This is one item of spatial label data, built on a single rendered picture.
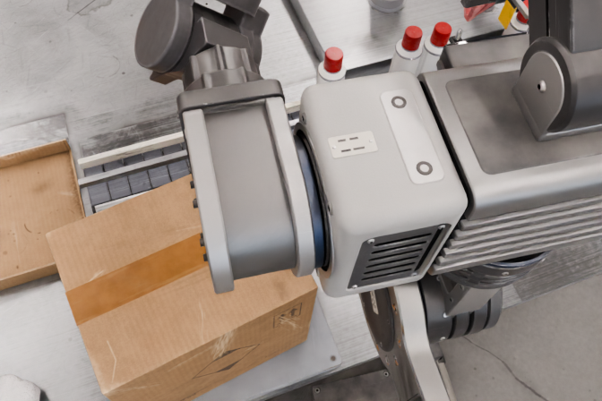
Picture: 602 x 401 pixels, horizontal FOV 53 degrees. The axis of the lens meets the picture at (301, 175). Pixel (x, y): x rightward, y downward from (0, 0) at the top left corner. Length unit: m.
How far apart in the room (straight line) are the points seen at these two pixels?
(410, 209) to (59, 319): 0.85
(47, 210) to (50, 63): 0.37
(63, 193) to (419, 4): 0.90
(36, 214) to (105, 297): 0.45
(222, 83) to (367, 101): 0.13
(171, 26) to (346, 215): 0.26
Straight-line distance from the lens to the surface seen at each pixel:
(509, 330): 2.11
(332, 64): 1.09
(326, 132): 0.45
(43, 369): 1.16
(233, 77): 0.52
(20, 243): 1.25
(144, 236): 0.87
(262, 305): 0.82
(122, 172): 1.11
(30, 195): 1.29
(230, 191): 0.45
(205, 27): 0.57
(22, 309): 1.20
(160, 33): 0.59
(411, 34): 1.15
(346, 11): 1.46
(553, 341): 2.16
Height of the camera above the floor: 1.90
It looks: 60 degrees down
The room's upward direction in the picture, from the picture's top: 5 degrees clockwise
